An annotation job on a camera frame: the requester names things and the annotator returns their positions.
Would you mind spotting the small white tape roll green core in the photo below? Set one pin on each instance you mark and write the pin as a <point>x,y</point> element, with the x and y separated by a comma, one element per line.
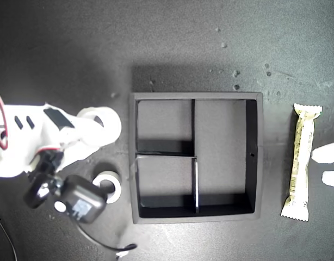
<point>116,190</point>

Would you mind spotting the cream snack bar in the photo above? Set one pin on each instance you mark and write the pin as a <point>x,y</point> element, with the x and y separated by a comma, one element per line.
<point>301,152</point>

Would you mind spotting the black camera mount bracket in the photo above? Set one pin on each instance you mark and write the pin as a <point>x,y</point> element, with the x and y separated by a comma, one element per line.
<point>47,163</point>

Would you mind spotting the large white tape roll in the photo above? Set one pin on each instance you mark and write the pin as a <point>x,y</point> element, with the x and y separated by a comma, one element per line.
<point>114,122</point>

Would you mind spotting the black compartment tray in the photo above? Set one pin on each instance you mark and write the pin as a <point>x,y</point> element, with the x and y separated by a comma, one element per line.
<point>221,130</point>

